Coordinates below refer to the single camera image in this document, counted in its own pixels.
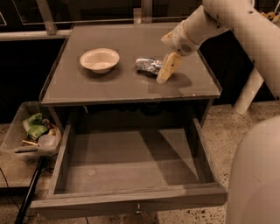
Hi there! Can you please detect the grey wooden cabinet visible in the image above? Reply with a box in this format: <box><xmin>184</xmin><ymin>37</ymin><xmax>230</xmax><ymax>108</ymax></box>
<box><xmin>40</xmin><ymin>23</ymin><xmax>221</xmax><ymax>125</ymax></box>

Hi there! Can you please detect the white cylindrical post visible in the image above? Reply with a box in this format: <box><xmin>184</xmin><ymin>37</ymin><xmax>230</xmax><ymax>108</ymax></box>
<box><xmin>234</xmin><ymin>67</ymin><xmax>263</xmax><ymax>115</ymax></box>

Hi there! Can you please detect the small clear plastic cup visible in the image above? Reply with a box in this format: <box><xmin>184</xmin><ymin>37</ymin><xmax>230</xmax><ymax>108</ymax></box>
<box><xmin>38</xmin><ymin>135</ymin><xmax>55</xmax><ymax>147</ymax></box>

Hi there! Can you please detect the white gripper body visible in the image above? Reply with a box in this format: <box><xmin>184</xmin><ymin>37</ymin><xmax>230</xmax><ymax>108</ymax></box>
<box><xmin>168</xmin><ymin>20</ymin><xmax>203</xmax><ymax>56</ymax></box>

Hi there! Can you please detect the green snack bag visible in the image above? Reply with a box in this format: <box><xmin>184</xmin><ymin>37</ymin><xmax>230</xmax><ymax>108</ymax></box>
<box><xmin>22</xmin><ymin>113</ymin><xmax>48</xmax><ymax>140</ymax></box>

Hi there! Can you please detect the open grey top drawer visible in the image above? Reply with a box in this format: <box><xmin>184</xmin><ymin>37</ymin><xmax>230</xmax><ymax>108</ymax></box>
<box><xmin>31</xmin><ymin>119</ymin><xmax>228</xmax><ymax>219</ymax></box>

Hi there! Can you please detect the black pole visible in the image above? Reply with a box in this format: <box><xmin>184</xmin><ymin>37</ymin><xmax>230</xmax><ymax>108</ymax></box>
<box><xmin>14</xmin><ymin>157</ymin><xmax>46</xmax><ymax>224</ymax></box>

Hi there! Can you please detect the clear plastic bin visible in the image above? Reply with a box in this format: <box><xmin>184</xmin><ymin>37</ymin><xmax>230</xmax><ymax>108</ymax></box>
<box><xmin>0</xmin><ymin>101</ymin><xmax>62</xmax><ymax>161</ymax></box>

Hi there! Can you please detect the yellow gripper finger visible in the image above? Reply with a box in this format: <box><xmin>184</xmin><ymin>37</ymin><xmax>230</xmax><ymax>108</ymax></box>
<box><xmin>161</xmin><ymin>31</ymin><xmax>173</xmax><ymax>46</ymax></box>
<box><xmin>157</xmin><ymin>52</ymin><xmax>182</xmax><ymax>84</ymax></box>

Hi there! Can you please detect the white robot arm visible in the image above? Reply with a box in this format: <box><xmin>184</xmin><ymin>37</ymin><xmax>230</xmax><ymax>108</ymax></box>
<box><xmin>157</xmin><ymin>0</ymin><xmax>280</xmax><ymax>98</ymax></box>

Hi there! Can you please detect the metal railing frame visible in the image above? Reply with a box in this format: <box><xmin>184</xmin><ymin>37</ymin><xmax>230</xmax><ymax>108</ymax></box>
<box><xmin>0</xmin><ymin>0</ymin><xmax>280</xmax><ymax>42</ymax></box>

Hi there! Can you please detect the white paper bowl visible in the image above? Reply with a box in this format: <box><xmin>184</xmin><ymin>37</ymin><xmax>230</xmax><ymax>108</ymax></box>
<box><xmin>80</xmin><ymin>48</ymin><xmax>120</xmax><ymax>74</ymax></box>

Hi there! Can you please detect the metal drawer knob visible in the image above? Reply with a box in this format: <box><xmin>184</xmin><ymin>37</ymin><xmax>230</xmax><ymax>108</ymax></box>
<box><xmin>135</xmin><ymin>204</ymin><xmax>143</xmax><ymax>215</ymax></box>

